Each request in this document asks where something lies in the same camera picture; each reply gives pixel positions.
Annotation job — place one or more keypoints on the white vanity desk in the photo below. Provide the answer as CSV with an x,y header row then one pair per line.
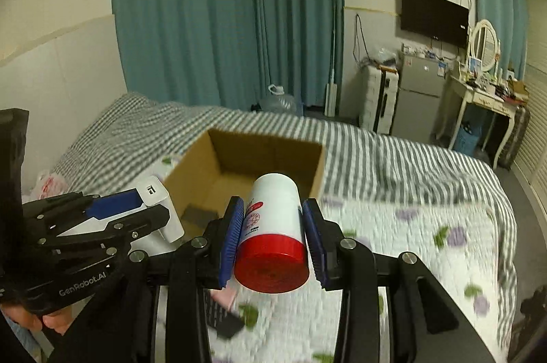
x,y
466,94

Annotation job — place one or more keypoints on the person's left hand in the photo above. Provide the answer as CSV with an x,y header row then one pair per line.
x,y
55,320

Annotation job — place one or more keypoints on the black wall television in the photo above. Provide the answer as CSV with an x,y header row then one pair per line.
x,y
431,16

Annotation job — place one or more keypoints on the floral white quilt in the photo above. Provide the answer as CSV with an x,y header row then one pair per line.
x,y
393,230

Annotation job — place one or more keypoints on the light blue curtain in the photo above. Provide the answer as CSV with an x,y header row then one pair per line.
x,y
495,4

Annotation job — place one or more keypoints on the grey small fridge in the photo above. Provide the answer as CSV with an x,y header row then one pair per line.
x,y
416,98

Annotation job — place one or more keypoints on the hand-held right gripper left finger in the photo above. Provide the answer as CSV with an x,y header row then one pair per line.
x,y
232,247

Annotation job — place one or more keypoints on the white jar with red lid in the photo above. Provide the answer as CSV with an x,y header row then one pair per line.
x,y
273,217

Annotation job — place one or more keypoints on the cardboard box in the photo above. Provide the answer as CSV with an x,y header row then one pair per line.
x,y
201,179

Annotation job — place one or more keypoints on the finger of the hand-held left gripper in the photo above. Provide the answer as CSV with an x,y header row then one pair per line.
x,y
112,205
141,224

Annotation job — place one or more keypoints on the bed with striped sheet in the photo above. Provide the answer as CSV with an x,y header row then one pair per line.
x,y
384,166

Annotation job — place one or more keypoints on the clutter of desk items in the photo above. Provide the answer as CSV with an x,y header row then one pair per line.
x,y
495,83

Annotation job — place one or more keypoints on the white oval vanity mirror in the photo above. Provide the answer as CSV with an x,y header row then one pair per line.
x,y
485,44

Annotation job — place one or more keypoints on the black rectangular item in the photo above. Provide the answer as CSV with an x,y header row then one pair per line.
x,y
223,319

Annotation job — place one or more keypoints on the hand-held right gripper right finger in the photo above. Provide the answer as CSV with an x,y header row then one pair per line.
x,y
314,247

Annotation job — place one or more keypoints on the teal curtain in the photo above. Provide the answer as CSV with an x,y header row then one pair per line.
x,y
205,12

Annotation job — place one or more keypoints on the dark suitcase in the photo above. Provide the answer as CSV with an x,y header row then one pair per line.
x,y
515,136

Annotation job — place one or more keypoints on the blue basket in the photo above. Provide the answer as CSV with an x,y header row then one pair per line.
x,y
466,138

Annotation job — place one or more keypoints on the white suitcase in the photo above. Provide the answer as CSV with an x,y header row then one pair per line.
x,y
378,98

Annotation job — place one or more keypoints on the white mop pole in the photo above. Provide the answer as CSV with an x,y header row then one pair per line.
x,y
331,89

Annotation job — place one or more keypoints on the dark cloth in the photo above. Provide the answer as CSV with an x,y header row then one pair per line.
x,y
13,158

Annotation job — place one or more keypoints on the white plastic device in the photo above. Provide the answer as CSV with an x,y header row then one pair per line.
x,y
164,217

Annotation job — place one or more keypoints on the white red plastic bag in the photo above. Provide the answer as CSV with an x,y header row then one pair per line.
x,y
50,185

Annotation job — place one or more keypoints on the clear water jug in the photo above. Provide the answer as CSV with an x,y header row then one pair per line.
x,y
277,101

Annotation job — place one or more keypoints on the pink flat item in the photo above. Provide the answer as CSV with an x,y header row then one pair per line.
x,y
225,297

